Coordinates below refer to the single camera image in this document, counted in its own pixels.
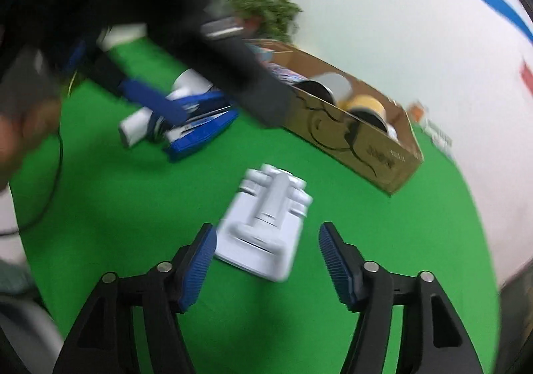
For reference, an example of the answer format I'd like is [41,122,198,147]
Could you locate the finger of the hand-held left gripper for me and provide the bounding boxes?
[144,18,295,130]
[62,40,190,125]

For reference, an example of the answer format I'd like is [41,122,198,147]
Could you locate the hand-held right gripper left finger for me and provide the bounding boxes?
[52,223,218,374]

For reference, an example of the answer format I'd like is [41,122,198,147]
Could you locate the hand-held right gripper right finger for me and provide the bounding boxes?
[318,221,486,374]

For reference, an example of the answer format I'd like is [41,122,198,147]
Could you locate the blue stapler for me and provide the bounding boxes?
[160,91,240,161]

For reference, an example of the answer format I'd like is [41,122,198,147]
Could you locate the white plastic bracket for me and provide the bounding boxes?
[213,163,314,282]

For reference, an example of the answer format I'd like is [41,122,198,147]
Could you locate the silver foil roll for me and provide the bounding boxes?
[297,72,354,106]

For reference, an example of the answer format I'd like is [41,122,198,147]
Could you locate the cardboard box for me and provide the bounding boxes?
[248,38,425,196]

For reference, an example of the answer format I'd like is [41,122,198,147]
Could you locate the yellow tape roll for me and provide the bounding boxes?
[343,94,389,130]

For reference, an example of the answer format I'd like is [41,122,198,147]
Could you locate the person's left hand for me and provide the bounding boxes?
[0,99,64,185]

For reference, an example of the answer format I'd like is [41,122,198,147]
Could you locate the white paper roll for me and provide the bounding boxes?
[172,69,214,100]

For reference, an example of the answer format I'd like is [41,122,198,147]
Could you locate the colourful puzzle box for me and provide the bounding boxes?
[249,45,302,85]

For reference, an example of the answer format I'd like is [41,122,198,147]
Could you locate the potted green plant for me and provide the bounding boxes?
[216,0,304,45]

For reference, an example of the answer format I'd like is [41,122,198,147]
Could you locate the green table cover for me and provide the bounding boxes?
[8,36,501,374]

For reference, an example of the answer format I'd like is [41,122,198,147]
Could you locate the orange jar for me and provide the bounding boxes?
[407,102,429,122]

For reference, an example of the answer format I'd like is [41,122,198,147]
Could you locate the black cable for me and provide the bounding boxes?
[0,70,80,236]

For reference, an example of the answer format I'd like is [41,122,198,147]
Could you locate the red wall notice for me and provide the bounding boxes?
[520,58,533,96]

